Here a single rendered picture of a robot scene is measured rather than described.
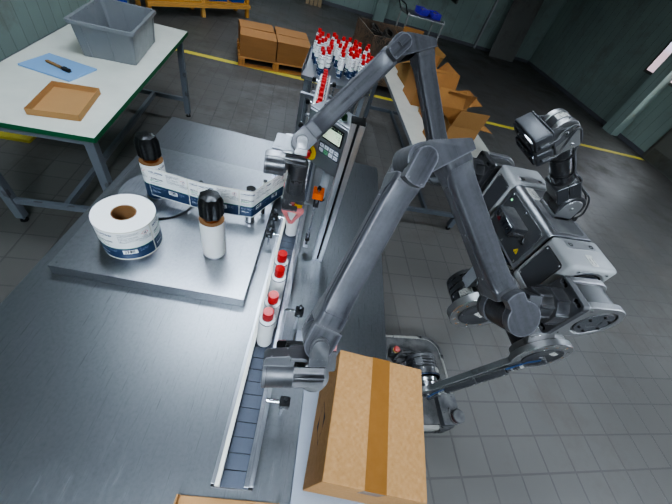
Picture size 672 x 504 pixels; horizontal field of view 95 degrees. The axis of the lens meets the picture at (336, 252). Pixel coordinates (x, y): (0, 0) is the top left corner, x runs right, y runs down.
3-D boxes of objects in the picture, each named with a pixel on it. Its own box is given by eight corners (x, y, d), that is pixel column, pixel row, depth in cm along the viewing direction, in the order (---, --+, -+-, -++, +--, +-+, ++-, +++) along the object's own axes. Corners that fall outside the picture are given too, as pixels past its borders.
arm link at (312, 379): (328, 394, 58) (331, 364, 58) (291, 394, 57) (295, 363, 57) (322, 380, 65) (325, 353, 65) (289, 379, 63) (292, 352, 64)
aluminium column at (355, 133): (312, 252, 144) (351, 115, 95) (322, 254, 145) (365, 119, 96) (311, 260, 141) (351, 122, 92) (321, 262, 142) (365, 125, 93)
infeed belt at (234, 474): (300, 156, 192) (301, 150, 189) (313, 159, 193) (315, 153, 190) (215, 487, 82) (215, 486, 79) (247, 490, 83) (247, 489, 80)
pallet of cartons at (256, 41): (307, 60, 534) (311, 33, 505) (310, 80, 482) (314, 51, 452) (237, 45, 505) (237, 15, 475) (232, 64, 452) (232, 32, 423)
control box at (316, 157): (317, 148, 119) (328, 98, 105) (352, 171, 114) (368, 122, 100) (300, 156, 112) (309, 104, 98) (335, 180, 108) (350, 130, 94)
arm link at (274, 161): (309, 135, 85) (306, 138, 93) (267, 127, 82) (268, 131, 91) (304, 179, 87) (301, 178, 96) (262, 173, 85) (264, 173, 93)
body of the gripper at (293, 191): (282, 203, 94) (285, 184, 89) (284, 183, 101) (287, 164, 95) (303, 206, 96) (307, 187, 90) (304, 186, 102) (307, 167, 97)
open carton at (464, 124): (409, 126, 272) (428, 82, 245) (458, 135, 286) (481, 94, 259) (424, 153, 246) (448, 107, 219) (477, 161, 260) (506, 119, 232)
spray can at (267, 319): (258, 332, 108) (261, 302, 93) (273, 334, 109) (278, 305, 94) (254, 346, 105) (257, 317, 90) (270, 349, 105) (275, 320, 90)
